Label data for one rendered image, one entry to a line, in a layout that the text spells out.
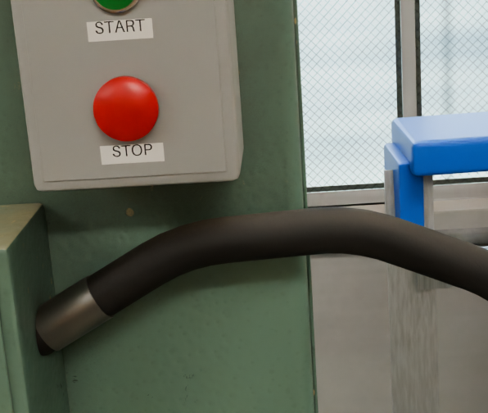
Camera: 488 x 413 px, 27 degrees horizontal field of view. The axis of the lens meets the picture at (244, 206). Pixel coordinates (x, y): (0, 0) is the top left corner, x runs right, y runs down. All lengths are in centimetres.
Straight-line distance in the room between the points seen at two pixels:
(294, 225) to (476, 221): 154
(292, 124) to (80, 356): 18
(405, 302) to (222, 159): 90
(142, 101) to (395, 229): 14
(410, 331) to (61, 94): 94
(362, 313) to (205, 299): 151
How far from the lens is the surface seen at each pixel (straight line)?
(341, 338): 209
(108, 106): 47
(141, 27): 48
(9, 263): 50
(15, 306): 50
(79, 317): 53
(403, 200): 130
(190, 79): 48
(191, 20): 47
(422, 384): 139
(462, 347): 213
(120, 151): 49
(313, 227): 51
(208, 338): 58
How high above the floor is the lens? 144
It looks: 16 degrees down
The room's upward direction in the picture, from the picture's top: 4 degrees counter-clockwise
